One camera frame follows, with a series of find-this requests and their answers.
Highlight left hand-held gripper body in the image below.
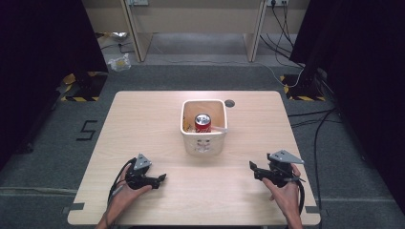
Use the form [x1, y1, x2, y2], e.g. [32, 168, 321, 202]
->
[124, 153, 158, 191]

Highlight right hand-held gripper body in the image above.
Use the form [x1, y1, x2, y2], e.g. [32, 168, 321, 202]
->
[259, 150, 306, 189]

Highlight white square bin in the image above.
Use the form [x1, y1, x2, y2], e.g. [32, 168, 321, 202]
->
[180, 98, 229, 156]

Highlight red soda can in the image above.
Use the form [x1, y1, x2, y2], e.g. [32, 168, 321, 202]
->
[194, 113, 212, 134]

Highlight person's left hand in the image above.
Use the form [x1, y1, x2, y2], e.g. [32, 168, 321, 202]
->
[109, 181, 153, 220]

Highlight person's right hand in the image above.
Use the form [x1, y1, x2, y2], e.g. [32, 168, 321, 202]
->
[261, 163, 303, 221]

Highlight stand base with hazard tape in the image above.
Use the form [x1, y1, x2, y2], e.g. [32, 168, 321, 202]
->
[59, 72, 108, 103]
[279, 73, 328, 102]

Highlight clear plastic bag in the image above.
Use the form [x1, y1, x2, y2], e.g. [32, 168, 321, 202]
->
[107, 52, 133, 73]

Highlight black curtain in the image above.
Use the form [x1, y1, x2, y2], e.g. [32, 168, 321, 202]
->
[0, 0, 109, 166]
[288, 0, 405, 216]

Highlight wooden background desk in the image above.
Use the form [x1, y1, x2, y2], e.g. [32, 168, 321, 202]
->
[119, 0, 269, 63]

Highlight crumpled foil wrapper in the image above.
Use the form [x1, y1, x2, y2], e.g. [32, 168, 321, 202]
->
[109, 31, 129, 43]

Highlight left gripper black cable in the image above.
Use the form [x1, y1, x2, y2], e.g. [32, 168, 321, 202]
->
[107, 157, 137, 206]

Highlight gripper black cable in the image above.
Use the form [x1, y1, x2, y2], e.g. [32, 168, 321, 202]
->
[107, 157, 137, 206]
[295, 180, 307, 217]

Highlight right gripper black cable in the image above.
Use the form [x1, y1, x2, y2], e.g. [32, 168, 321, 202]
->
[295, 180, 307, 217]

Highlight black floor cables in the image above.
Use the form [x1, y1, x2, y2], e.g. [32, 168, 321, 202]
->
[287, 107, 339, 213]

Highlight black wall cables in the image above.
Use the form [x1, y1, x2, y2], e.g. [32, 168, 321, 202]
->
[258, 0, 305, 69]

